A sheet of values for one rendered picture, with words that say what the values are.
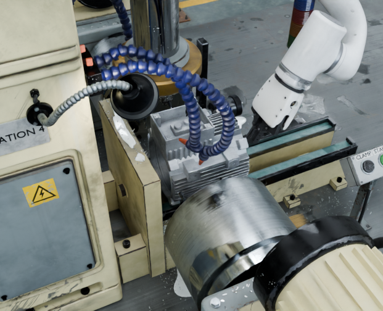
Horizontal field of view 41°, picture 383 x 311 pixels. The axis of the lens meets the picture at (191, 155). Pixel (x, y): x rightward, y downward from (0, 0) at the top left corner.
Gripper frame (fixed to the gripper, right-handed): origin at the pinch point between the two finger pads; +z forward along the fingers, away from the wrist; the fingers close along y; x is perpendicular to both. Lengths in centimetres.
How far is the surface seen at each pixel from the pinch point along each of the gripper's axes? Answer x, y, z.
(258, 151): -15.6, 9.3, 10.6
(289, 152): -27.5, 9.0, 9.2
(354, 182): -17.0, -18.8, -3.6
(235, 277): 23.0, -34.7, 8.4
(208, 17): -141, 223, 44
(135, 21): 39.5, 4.6, -16.8
